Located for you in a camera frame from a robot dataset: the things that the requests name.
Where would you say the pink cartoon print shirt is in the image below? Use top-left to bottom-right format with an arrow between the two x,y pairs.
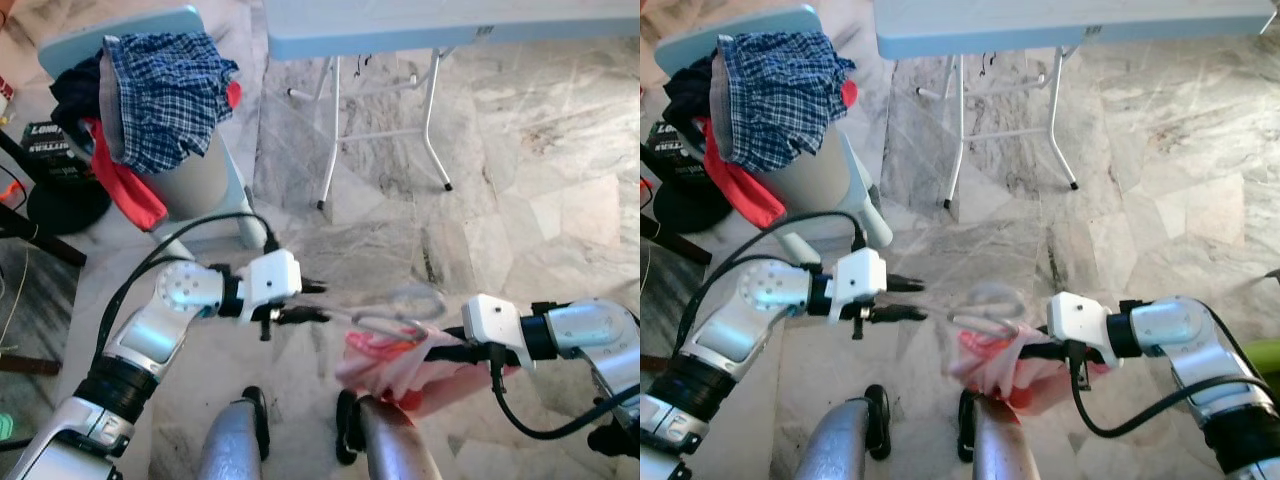
333,325 -> 523,414
940,325 -> 1113,413

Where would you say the clear plastic clothes hanger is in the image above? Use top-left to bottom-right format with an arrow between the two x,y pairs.
325,283 -> 449,343
943,281 -> 1028,338

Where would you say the blue plaid garment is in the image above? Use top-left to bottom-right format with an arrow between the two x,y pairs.
100,32 -> 241,176
710,32 -> 857,174

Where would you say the black right robot foot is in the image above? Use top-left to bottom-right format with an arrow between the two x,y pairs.
334,390 -> 367,467
956,390 -> 987,465

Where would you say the black robot foot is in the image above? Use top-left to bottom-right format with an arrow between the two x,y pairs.
956,390 -> 987,465
334,390 -> 367,467
864,384 -> 892,463
242,385 -> 272,463

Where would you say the silver right robot leg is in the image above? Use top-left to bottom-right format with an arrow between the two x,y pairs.
972,396 -> 1037,480
357,395 -> 444,480

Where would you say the silver robot leg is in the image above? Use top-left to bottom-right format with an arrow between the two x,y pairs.
795,398 -> 874,480
197,398 -> 263,480
972,396 -> 1037,480
357,395 -> 444,480

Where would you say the black left robot foot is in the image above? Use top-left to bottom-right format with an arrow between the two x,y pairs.
242,385 -> 272,463
864,384 -> 892,463

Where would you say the light blue grey chair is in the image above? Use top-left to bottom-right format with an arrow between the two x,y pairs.
38,5 -> 269,263
655,5 -> 894,266

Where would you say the silver left robot leg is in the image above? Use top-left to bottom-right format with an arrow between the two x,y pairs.
795,398 -> 874,480
197,398 -> 263,480

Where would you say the red garment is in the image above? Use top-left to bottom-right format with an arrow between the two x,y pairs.
698,80 -> 861,230
83,80 -> 244,233

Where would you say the green shirt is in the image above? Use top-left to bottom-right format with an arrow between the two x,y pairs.
1244,339 -> 1280,378

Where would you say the black bar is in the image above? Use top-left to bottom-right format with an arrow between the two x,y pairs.
640,213 -> 713,267
0,205 -> 89,267

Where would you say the black round base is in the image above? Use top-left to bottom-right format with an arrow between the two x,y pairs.
650,175 -> 735,234
27,178 -> 113,236

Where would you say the black printed box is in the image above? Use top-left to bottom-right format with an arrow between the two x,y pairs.
646,120 -> 707,181
20,120 -> 93,183

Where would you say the light blue folding table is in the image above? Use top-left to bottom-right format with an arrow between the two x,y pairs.
875,0 -> 1280,209
265,0 -> 641,211

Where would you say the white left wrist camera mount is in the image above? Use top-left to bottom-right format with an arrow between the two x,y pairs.
240,250 -> 303,323
828,247 -> 889,323

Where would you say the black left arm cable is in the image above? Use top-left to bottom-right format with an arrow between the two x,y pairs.
95,210 -> 283,373
698,210 -> 869,363

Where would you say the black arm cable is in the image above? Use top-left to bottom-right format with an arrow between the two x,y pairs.
486,343 -> 641,441
698,210 -> 869,363
1066,343 -> 1280,441
95,210 -> 283,373

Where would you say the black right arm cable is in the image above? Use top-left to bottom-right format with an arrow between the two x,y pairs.
486,343 -> 641,441
1066,343 -> 1280,441

